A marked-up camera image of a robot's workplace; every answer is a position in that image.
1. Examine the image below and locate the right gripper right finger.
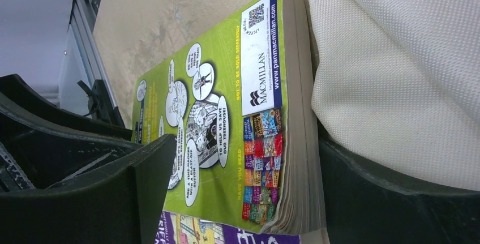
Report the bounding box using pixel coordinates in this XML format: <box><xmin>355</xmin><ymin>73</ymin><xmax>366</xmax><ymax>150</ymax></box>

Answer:
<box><xmin>318</xmin><ymin>124</ymin><xmax>479</xmax><ymax>243</ymax></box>

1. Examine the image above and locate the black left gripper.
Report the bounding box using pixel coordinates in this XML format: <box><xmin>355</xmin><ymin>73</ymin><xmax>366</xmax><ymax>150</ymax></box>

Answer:
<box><xmin>1</xmin><ymin>74</ymin><xmax>140</xmax><ymax>192</ymax></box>

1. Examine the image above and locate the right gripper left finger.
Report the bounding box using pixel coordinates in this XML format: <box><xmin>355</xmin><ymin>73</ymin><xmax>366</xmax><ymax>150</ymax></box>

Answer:
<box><xmin>1</xmin><ymin>135</ymin><xmax>176</xmax><ymax>243</ymax></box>

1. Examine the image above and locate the purple paperback book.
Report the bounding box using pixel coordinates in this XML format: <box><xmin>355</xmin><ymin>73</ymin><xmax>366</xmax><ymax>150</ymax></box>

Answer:
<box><xmin>154</xmin><ymin>211</ymin><xmax>329</xmax><ymax>244</ymax></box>

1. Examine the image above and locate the beige canvas backpack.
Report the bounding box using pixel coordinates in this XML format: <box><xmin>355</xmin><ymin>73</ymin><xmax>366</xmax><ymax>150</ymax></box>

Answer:
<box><xmin>308</xmin><ymin>0</ymin><xmax>479</xmax><ymax>191</ymax></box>

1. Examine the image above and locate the green paperback book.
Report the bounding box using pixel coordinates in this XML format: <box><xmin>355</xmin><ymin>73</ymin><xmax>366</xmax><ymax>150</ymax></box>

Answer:
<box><xmin>132</xmin><ymin>0</ymin><xmax>326</xmax><ymax>235</ymax></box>

